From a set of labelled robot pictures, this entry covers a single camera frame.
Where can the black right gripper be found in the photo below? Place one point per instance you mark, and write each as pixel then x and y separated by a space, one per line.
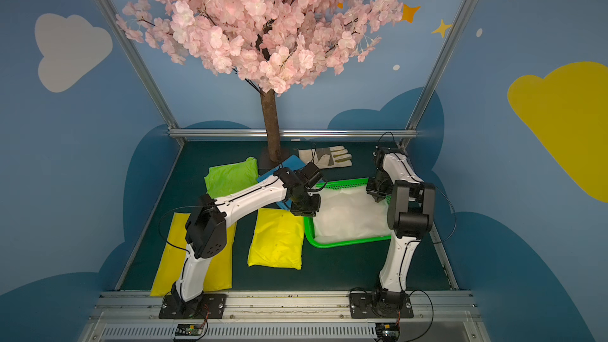
pixel 376 189

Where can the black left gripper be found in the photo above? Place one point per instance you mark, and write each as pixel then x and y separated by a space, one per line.
pixel 306 204

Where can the green plastic basket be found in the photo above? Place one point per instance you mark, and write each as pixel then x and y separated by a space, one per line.
pixel 350 183

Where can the white raincoat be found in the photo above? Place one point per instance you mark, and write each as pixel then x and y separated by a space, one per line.
pixel 348 215

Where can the large yellow raincoat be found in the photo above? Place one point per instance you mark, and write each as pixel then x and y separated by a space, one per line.
pixel 219 274

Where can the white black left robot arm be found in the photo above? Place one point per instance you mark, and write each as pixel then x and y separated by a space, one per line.
pixel 206 230

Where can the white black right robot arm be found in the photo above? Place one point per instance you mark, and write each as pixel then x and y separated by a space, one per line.
pixel 409 217

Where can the small neon yellow folded raincoat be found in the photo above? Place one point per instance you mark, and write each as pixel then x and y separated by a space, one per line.
pixel 277 240

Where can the lime green folded raincoat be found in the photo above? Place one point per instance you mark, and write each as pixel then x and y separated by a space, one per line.
pixel 229 179

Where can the grey white work glove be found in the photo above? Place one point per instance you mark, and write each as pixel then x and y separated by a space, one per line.
pixel 327 157

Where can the right circuit board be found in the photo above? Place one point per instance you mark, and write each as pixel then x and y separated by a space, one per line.
pixel 387 332

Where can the circuit board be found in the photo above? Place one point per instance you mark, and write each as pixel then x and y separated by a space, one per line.
pixel 188 332
pixel 387 332

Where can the left circuit board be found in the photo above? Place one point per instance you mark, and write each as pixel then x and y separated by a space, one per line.
pixel 188 332

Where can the pink cherry blossom tree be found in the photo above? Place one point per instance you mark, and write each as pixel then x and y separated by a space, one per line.
pixel 270 44

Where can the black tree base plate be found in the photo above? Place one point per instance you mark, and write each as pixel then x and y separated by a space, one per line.
pixel 265 163

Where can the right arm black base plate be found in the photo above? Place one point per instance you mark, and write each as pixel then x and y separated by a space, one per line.
pixel 365 305

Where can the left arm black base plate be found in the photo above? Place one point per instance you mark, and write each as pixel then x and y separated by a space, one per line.
pixel 209 306

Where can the rear aluminium frame bar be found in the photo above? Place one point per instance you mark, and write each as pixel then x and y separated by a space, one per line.
pixel 231 133

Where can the aluminium rail at front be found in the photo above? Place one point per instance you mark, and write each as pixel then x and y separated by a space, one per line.
pixel 287 316

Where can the right aluminium frame post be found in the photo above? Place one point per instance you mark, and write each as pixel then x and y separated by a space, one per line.
pixel 461 20

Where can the aluminium frame post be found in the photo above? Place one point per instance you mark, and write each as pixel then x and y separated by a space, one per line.
pixel 461 20
pixel 109 13

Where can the left aluminium frame post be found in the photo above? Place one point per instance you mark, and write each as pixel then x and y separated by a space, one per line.
pixel 109 13

